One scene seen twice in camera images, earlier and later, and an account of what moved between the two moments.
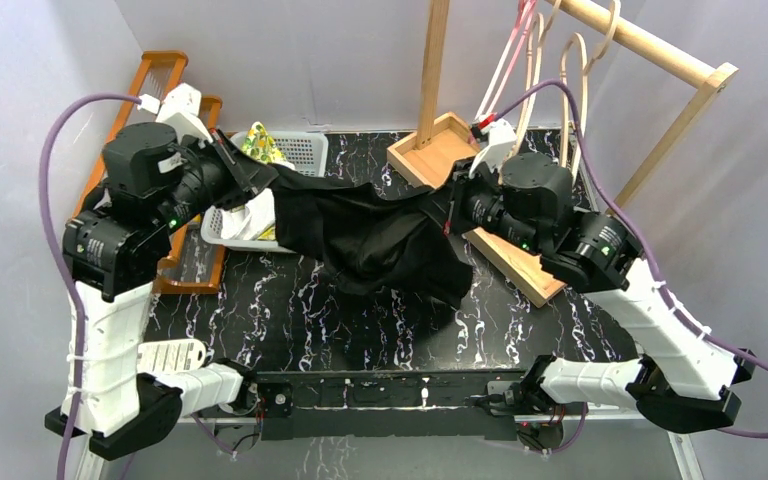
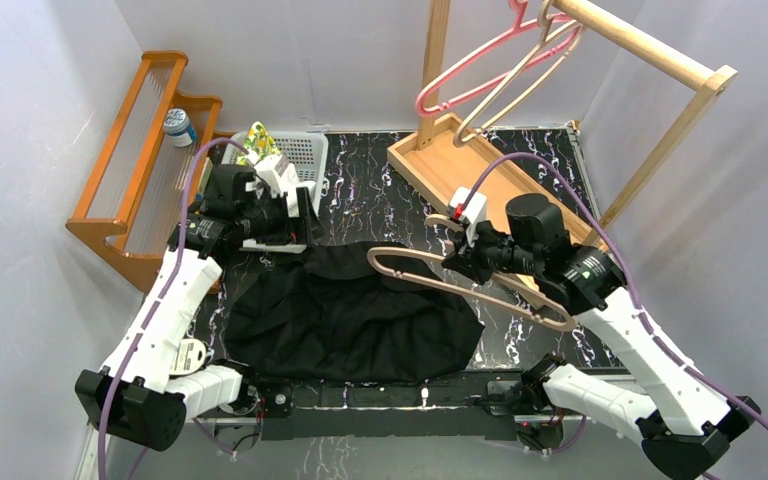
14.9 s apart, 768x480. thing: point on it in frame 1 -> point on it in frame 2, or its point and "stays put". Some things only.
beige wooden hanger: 574,78 -> 387,250
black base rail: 428,403 stays put
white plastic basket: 307,150 stays put
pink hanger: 525,30 -> 576,25
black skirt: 370,238 -> 327,312
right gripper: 461,185 -> 466,259
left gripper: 231,168 -> 297,221
